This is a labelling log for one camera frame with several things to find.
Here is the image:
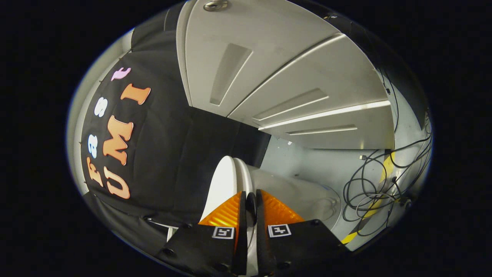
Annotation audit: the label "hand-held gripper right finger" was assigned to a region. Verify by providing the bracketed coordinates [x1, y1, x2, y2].
[256, 189, 350, 277]

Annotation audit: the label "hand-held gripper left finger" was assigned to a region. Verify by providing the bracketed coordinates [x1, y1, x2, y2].
[156, 190, 249, 277]

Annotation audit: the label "white toilet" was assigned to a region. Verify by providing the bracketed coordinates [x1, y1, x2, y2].
[234, 158, 342, 240]

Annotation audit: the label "black backdrop cloth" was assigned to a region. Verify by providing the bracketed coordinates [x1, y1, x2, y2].
[79, 0, 430, 247]

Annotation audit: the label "yellow black floor tape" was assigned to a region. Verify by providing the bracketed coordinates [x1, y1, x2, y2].
[340, 152, 396, 245]

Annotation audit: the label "white drawer cabinet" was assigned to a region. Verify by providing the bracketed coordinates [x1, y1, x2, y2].
[176, 0, 396, 150]

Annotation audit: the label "black floor cables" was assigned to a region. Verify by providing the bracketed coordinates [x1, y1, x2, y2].
[341, 65, 433, 237]

